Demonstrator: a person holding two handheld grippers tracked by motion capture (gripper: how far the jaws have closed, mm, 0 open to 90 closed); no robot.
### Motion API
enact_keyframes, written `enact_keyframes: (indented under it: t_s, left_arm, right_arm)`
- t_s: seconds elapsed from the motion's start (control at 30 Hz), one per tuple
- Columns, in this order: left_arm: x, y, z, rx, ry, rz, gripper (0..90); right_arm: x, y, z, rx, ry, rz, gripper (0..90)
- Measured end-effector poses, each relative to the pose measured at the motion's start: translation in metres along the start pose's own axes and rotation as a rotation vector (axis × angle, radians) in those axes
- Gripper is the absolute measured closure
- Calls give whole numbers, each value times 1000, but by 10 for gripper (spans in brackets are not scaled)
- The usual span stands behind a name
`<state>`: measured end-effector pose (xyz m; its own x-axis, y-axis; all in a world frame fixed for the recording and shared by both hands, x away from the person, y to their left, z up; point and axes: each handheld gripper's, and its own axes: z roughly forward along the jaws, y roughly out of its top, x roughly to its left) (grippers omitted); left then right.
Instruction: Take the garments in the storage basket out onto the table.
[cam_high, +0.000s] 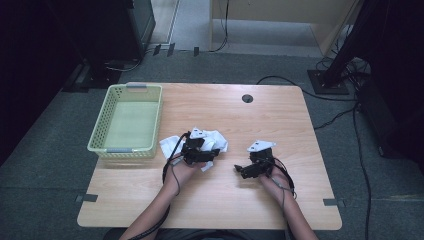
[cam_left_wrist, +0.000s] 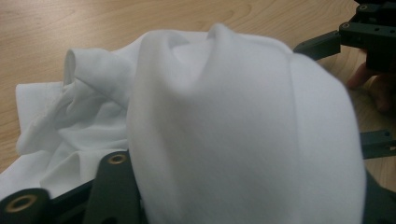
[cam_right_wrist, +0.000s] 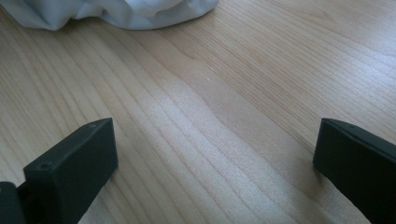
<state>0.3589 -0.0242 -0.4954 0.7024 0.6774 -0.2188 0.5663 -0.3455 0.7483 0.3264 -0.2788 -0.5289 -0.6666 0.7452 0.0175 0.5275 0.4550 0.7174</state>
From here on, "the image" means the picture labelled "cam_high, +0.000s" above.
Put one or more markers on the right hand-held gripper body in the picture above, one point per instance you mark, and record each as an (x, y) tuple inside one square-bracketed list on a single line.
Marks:
[(263, 159)]

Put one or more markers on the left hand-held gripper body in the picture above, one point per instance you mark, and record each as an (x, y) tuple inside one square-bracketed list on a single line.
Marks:
[(191, 150)]

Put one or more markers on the white t-shirt with blue print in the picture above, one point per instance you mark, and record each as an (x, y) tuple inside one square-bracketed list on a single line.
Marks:
[(216, 140)]

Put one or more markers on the light green plastic basket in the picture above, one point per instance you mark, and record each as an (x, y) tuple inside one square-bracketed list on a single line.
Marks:
[(133, 126)]

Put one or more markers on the person's right hand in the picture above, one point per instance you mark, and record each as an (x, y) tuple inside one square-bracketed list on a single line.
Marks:
[(277, 184)]

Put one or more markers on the person's left hand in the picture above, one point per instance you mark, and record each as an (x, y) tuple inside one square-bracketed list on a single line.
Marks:
[(178, 176)]

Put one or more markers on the black table grommet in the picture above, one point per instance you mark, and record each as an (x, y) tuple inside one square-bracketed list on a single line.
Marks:
[(247, 98)]

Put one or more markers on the person's dark clothing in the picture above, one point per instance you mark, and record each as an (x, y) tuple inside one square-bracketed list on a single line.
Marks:
[(200, 235)]

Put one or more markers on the grey tape strip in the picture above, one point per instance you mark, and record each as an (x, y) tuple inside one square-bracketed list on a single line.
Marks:
[(87, 198), (330, 202)]

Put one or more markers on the black metal stand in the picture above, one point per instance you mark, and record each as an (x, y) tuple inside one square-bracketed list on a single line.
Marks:
[(328, 83)]

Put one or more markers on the black floor stand base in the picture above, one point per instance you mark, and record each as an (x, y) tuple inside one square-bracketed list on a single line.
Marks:
[(96, 78)]

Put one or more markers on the black cabinet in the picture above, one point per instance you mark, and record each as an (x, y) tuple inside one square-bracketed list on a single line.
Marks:
[(110, 26)]

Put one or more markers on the light wooden desk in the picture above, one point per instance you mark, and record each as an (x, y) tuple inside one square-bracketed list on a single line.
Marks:
[(283, 10)]

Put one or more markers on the dark curtain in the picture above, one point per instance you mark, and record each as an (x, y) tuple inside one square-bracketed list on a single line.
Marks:
[(26, 66), (400, 66)]

